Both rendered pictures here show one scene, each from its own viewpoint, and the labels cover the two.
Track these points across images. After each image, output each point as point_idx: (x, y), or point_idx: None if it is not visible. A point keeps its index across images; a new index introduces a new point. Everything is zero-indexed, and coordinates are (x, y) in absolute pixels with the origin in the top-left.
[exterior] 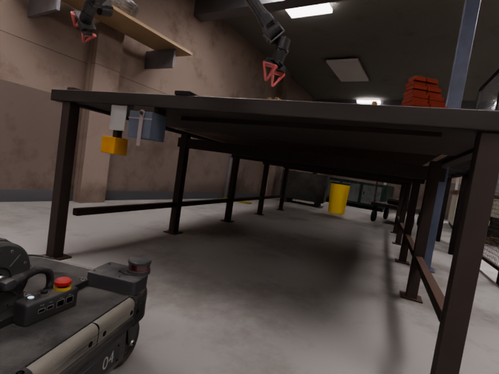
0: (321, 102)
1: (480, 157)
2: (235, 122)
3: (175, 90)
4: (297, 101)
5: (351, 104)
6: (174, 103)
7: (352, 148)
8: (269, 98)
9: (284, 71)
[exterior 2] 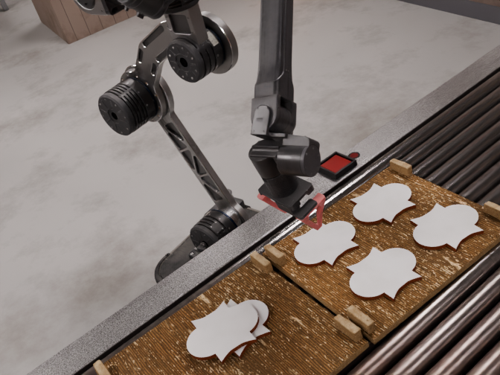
0: (140, 295)
1: None
2: None
3: (334, 152)
4: (170, 274)
5: (101, 322)
6: None
7: None
8: (265, 245)
9: (292, 213)
